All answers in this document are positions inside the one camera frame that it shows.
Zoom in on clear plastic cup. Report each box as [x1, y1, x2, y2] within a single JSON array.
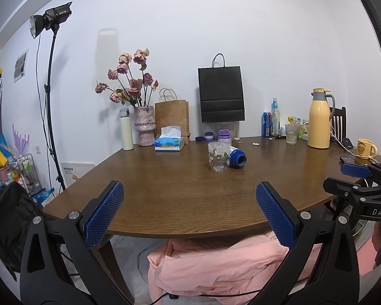
[[208, 141, 230, 174]]

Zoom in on black smartphone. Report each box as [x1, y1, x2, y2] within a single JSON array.
[[339, 156, 359, 164]]

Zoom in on yellow mug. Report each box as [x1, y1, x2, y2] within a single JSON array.
[[357, 139, 378, 159]]

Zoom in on black power adapter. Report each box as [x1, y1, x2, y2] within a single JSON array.
[[341, 138, 354, 150]]

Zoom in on dark wooden chair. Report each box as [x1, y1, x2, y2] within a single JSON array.
[[331, 107, 347, 141]]

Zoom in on yellow thermos jug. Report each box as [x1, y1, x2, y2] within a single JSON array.
[[308, 88, 335, 149]]

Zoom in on snack packets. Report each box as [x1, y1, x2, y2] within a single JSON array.
[[288, 116, 309, 141]]

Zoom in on drinking glass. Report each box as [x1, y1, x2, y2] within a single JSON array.
[[285, 124, 299, 145]]

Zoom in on pink jacket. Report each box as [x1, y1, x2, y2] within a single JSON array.
[[146, 229, 325, 305]]

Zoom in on glass soda bottle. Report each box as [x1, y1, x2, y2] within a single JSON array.
[[271, 98, 280, 137]]

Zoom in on blue drink can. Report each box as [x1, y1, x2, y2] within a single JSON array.
[[261, 112, 272, 137]]

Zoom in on clear jar with oats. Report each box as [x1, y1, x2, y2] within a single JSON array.
[[217, 121, 240, 141]]

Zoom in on purple supplement bottle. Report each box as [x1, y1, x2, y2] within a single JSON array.
[[217, 129, 232, 145]]

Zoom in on small purple white jar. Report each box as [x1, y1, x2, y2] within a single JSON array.
[[204, 131, 215, 142]]

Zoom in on white thermos bottle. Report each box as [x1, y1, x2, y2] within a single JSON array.
[[120, 108, 134, 151]]

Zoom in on black paper bag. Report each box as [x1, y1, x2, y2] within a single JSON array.
[[198, 53, 245, 123]]

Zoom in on blue tissue box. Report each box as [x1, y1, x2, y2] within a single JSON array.
[[154, 126, 184, 151]]

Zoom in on pink ceramic vase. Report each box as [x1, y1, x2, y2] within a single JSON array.
[[134, 106, 156, 147]]

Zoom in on brown paper bag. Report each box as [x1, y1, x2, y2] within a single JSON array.
[[155, 88, 191, 145]]

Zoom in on dried pink roses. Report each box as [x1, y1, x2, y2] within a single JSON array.
[[95, 48, 159, 108]]

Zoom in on studio light on stand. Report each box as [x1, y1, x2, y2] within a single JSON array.
[[29, 2, 73, 191]]

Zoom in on white charging cable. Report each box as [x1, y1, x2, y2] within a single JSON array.
[[329, 131, 380, 163]]

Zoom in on wire storage rack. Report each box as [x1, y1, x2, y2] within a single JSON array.
[[8, 154, 42, 196]]

